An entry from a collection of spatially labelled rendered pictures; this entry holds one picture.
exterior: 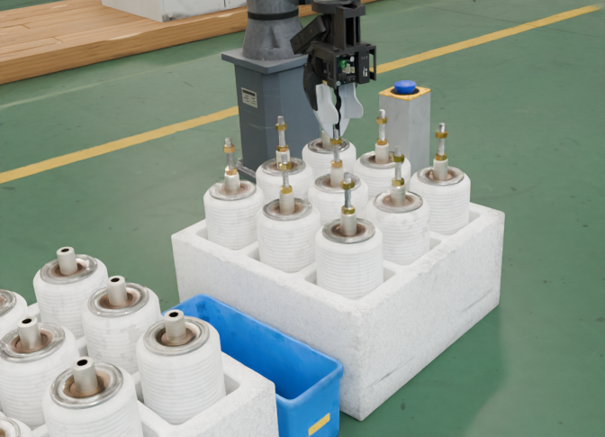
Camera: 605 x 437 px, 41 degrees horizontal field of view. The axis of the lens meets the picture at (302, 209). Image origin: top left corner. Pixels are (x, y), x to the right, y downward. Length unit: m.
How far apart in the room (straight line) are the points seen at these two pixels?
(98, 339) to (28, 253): 0.76
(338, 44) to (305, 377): 0.47
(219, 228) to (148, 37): 2.03
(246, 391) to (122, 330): 0.17
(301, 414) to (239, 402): 0.14
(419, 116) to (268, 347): 0.56
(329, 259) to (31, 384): 0.42
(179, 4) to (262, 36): 1.57
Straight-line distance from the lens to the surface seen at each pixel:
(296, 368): 1.16
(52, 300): 1.09
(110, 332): 1.00
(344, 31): 1.14
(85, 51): 3.12
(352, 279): 1.12
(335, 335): 1.13
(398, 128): 1.51
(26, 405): 0.98
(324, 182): 1.29
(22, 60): 3.04
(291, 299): 1.16
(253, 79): 1.84
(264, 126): 1.85
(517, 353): 1.33
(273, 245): 1.19
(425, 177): 1.30
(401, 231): 1.19
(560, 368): 1.31
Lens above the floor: 0.77
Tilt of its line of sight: 26 degrees down
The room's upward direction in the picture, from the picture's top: 3 degrees counter-clockwise
